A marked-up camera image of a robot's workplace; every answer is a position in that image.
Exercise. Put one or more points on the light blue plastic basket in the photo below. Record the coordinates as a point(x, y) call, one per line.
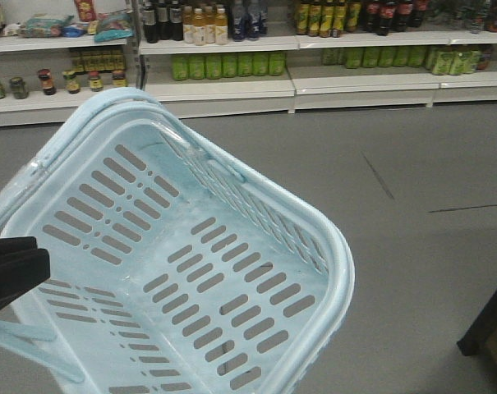
point(175, 267)

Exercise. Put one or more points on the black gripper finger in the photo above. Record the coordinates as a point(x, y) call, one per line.
point(23, 266)

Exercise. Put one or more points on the white store shelf unit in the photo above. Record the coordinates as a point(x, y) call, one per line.
point(305, 84)

